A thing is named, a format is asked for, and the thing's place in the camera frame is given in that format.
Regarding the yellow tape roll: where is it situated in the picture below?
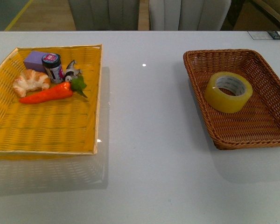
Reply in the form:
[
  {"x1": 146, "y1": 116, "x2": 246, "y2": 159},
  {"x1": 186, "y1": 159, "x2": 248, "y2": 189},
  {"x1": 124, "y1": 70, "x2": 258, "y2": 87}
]
[{"x1": 204, "y1": 72, "x2": 253, "y2": 113}]

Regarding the yellow woven basket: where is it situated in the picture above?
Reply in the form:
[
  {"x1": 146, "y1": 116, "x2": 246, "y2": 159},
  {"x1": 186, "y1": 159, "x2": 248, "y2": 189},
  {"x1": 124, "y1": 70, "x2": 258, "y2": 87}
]
[{"x1": 0, "y1": 44, "x2": 103, "y2": 160}]

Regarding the brown wicker basket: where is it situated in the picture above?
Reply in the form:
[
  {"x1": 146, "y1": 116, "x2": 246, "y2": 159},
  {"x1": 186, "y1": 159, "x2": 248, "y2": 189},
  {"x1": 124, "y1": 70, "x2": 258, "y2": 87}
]
[{"x1": 183, "y1": 49, "x2": 280, "y2": 150}]

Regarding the orange toy carrot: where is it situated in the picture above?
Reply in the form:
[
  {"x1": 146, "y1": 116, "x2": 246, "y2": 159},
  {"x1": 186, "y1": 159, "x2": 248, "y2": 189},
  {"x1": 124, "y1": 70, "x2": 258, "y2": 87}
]
[{"x1": 19, "y1": 76, "x2": 87, "y2": 104}]

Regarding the small penguin figurine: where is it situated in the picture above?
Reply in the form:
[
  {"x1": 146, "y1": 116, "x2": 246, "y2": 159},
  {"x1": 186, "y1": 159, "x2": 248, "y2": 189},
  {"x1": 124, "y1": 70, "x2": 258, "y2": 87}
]
[{"x1": 64, "y1": 60, "x2": 83, "y2": 83}]

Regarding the grey chair right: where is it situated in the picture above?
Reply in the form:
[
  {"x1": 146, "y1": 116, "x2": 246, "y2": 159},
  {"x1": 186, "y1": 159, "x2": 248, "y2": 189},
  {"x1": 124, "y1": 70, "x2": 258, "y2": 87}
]
[{"x1": 149, "y1": 0, "x2": 231, "y2": 31}]

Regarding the grey chair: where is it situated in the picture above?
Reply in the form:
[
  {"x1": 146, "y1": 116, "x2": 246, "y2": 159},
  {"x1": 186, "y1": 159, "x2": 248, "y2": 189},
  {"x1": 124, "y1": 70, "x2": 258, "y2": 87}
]
[
  {"x1": 149, "y1": 0, "x2": 231, "y2": 31},
  {"x1": 69, "y1": 0, "x2": 140, "y2": 31}
]

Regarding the small dark jar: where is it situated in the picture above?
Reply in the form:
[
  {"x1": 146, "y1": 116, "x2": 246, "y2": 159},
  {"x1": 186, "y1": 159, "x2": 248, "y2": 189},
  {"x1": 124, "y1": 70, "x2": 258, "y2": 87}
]
[{"x1": 42, "y1": 53, "x2": 64, "y2": 84}]

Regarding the grey chair left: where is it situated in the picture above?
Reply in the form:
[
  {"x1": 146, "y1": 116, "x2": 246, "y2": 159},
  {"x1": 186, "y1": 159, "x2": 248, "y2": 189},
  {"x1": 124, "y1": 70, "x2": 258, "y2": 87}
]
[{"x1": 69, "y1": 0, "x2": 140, "y2": 31}]

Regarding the toy croissant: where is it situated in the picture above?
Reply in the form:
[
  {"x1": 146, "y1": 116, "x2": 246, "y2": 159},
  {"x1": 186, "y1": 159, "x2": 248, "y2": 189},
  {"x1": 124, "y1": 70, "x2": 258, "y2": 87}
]
[{"x1": 12, "y1": 69, "x2": 51, "y2": 98}]

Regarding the purple block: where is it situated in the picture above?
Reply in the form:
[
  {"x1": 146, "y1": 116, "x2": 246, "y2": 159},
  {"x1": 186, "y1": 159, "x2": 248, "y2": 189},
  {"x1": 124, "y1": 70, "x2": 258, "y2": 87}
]
[{"x1": 23, "y1": 51, "x2": 47, "y2": 73}]

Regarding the table label sticker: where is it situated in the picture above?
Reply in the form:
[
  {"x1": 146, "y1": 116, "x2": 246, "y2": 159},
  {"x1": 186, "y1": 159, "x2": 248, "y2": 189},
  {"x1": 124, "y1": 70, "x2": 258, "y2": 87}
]
[{"x1": 248, "y1": 31, "x2": 280, "y2": 40}]

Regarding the beige sofa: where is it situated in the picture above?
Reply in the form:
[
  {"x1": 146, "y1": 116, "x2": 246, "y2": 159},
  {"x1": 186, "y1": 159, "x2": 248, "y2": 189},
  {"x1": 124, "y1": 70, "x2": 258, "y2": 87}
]
[{"x1": 253, "y1": 0, "x2": 280, "y2": 24}]

